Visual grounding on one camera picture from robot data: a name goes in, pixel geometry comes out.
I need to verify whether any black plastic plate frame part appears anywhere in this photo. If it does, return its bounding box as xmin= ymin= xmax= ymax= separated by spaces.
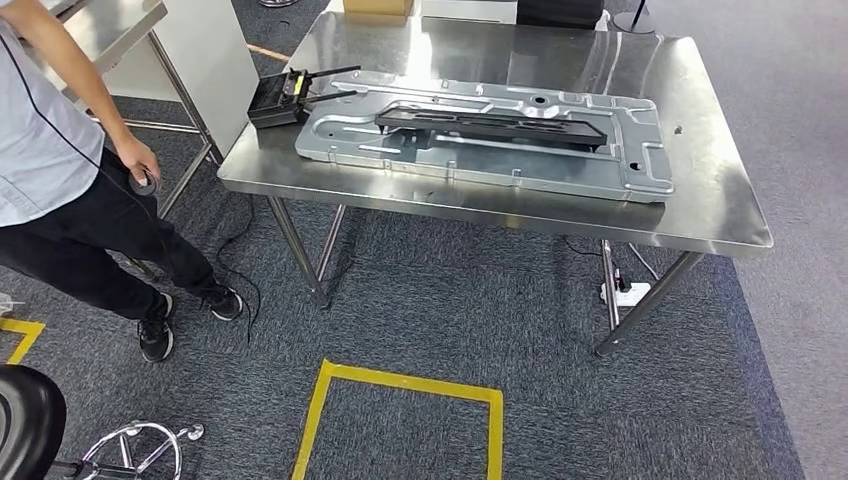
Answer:
xmin=374 ymin=105 xmax=609 ymax=150

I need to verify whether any stainless steel workbench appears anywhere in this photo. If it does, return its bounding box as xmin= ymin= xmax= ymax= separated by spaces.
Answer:
xmin=217 ymin=9 xmax=775 ymax=359

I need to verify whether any stamped grey sheet metal panel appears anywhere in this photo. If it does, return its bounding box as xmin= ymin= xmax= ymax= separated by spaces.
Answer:
xmin=293 ymin=69 xmax=676 ymax=205

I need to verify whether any black device with antennas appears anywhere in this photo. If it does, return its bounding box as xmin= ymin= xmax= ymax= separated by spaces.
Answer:
xmin=246 ymin=64 xmax=362 ymax=130

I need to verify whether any white power strip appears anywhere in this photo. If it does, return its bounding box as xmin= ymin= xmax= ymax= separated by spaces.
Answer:
xmin=599 ymin=281 xmax=653 ymax=308

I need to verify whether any small wooden box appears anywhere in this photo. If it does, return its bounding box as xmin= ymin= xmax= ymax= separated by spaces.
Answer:
xmin=342 ymin=0 xmax=415 ymax=18

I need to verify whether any orange floor tape strip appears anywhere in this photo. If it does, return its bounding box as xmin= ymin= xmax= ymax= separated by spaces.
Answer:
xmin=246 ymin=43 xmax=293 ymax=64

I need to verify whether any black zip carry case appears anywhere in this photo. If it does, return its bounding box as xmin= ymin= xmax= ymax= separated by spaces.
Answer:
xmin=516 ymin=0 xmax=605 ymax=31

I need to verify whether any white table with steel legs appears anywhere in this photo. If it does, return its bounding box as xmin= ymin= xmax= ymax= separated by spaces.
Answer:
xmin=39 ymin=0 xmax=261 ymax=220

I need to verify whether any small black handheld controller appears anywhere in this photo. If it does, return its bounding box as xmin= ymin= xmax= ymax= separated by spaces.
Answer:
xmin=129 ymin=168 xmax=162 ymax=197

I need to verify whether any black pole floor stand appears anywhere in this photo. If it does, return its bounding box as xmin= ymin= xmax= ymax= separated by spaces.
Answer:
xmin=612 ymin=0 xmax=657 ymax=34

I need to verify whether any person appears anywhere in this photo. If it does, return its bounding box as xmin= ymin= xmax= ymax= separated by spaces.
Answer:
xmin=0 ymin=0 xmax=244 ymax=364

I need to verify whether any yellow floor tape marking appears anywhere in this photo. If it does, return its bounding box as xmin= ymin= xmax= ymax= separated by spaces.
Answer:
xmin=0 ymin=317 xmax=46 ymax=366

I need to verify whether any black stool with chrome base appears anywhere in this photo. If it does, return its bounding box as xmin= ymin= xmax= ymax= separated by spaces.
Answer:
xmin=0 ymin=364 xmax=205 ymax=480

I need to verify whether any black floor cable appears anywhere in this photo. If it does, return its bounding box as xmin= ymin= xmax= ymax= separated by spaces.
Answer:
xmin=215 ymin=198 xmax=263 ymax=346

